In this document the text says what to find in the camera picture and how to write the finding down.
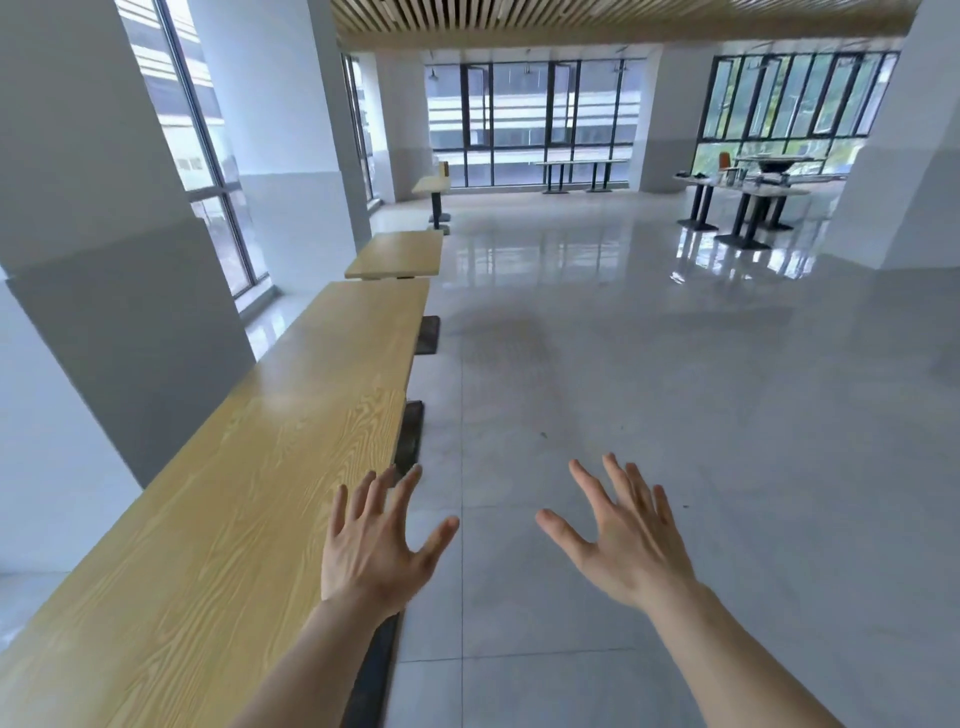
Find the person's left hand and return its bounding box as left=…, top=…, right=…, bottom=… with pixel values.
left=321, top=464, right=461, bottom=621

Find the person's right hand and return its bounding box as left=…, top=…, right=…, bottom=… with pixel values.
left=534, top=453, right=699, bottom=613

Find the wide black-framed window wall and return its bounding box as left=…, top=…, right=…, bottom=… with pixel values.
left=423, top=58, right=647, bottom=189

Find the narrow black-framed window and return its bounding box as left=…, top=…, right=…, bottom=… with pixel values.
left=341, top=54, right=377, bottom=204

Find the short light wooden table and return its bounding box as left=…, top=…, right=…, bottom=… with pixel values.
left=344, top=229, right=445, bottom=282

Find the black-framed window with greenery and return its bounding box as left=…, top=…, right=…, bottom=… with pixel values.
left=691, top=50, right=901, bottom=178

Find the small wooden pedestal table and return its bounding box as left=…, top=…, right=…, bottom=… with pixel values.
left=411, top=174, right=453, bottom=231

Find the person's left forearm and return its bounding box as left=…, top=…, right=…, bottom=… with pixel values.
left=228, top=592, right=402, bottom=728

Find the person's right forearm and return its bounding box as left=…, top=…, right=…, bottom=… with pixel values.
left=641, top=573, right=846, bottom=728

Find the long narrow black-legged table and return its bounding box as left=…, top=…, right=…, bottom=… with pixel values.
left=533, top=158, right=630, bottom=195

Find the tall black-framed side window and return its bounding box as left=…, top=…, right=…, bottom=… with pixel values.
left=116, top=0, right=270, bottom=302

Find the white table with black legs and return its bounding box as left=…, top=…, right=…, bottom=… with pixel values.
left=712, top=183, right=813, bottom=252
left=672, top=173, right=741, bottom=232

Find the long light wooden table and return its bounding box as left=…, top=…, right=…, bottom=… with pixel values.
left=0, top=277, right=432, bottom=728

